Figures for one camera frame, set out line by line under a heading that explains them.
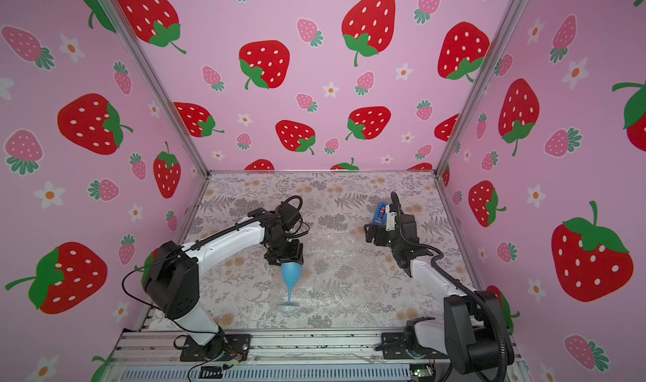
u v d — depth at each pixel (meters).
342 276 0.88
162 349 0.75
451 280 0.50
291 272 0.80
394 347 0.73
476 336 0.41
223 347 0.69
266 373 0.70
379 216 1.01
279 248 0.72
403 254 0.66
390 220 0.80
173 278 0.45
